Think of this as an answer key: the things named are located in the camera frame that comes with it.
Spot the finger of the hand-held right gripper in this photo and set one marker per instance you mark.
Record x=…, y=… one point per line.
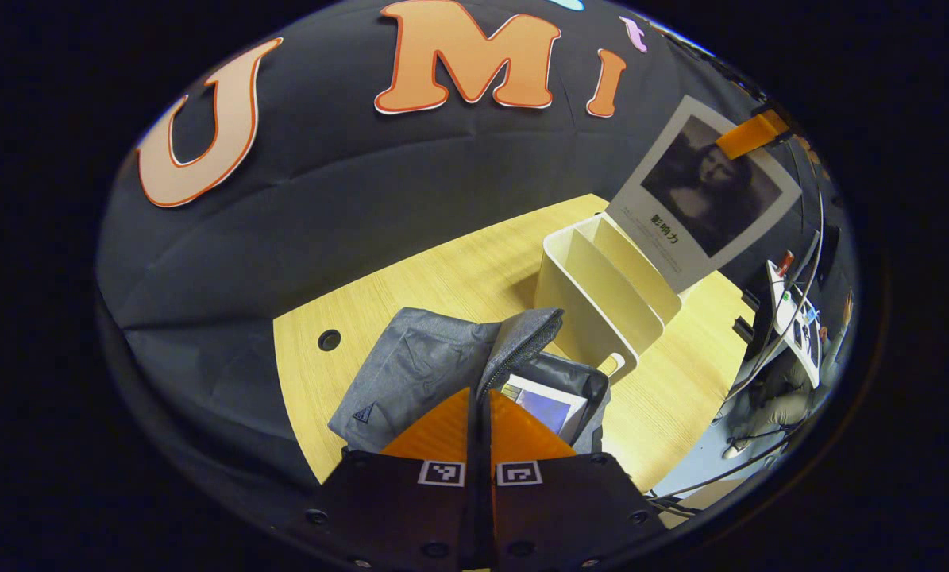
x=748, y=135

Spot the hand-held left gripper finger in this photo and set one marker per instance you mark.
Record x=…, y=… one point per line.
x=488, y=429
x=474, y=429

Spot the blue cover book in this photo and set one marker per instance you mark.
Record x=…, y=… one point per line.
x=549, y=405

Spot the portrait cover book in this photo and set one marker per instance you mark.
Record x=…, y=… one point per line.
x=704, y=199

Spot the grey schoolbag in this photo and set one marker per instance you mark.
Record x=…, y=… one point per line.
x=418, y=365

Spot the white bookshelf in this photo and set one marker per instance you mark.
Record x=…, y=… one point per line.
x=593, y=318

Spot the white panel with stickers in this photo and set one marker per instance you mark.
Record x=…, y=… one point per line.
x=796, y=326

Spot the black backdrop cloth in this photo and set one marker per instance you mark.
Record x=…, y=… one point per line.
x=323, y=222

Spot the person's grey clothing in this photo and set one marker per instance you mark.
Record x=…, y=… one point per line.
x=780, y=405

